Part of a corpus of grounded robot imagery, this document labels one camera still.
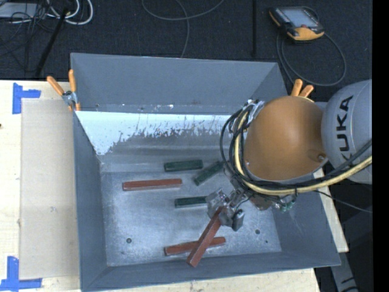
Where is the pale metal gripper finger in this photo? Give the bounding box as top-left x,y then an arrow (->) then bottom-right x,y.
205,189 -> 230,221
221,206 -> 246,232

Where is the red-brown block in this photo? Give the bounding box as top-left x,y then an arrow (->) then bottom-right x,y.
164,236 -> 227,257
122,178 -> 183,192
186,207 -> 225,268

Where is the dark green flat block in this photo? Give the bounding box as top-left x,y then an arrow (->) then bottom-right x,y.
164,159 -> 204,172
193,161 -> 226,187
174,195 -> 209,209

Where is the grey metal bin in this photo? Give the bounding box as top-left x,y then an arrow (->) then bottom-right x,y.
69,52 -> 342,292

